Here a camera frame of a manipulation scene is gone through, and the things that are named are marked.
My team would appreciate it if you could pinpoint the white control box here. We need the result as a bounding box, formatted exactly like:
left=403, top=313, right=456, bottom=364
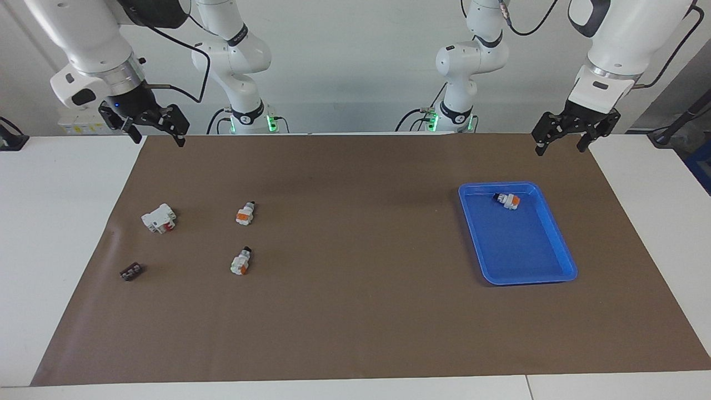
left=58, top=106, right=120, bottom=136

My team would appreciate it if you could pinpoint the black clamp device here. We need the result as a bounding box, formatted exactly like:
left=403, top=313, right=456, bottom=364
left=0, top=117, right=29, bottom=152

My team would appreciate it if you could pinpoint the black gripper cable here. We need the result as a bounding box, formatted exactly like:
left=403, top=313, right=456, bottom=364
left=498, top=0, right=699, bottom=89
left=114, top=0, right=212, bottom=104

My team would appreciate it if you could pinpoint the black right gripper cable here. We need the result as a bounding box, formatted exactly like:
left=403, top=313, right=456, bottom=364
left=114, top=0, right=212, bottom=104

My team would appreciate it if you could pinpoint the brown table mat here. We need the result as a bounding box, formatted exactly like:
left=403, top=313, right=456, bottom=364
left=31, top=133, right=711, bottom=387

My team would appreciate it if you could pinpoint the blue crate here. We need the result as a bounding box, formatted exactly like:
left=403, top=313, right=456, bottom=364
left=684, top=153, right=711, bottom=195

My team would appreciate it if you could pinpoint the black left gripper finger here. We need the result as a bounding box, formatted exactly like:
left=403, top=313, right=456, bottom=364
left=577, top=110, right=622, bottom=153
left=531, top=112, right=564, bottom=157

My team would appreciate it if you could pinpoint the black base cable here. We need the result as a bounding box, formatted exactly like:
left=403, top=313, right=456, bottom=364
left=395, top=83, right=448, bottom=133
left=207, top=107, right=231, bottom=135

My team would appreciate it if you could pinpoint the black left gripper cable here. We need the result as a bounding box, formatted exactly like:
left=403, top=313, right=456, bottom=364
left=498, top=0, right=699, bottom=89

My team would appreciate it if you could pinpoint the blue plastic tray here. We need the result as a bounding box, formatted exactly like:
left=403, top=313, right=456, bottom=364
left=458, top=181, right=579, bottom=287

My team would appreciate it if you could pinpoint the black stand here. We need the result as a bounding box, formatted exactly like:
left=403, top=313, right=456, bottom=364
left=647, top=89, right=711, bottom=148

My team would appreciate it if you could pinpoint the white red circuit breaker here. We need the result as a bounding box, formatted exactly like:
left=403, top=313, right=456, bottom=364
left=141, top=203, right=178, bottom=234

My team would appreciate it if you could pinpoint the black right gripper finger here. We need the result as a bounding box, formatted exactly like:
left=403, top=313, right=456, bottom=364
left=158, top=104, right=191, bottom=148
left=114, top=114, right=144, bottom=145

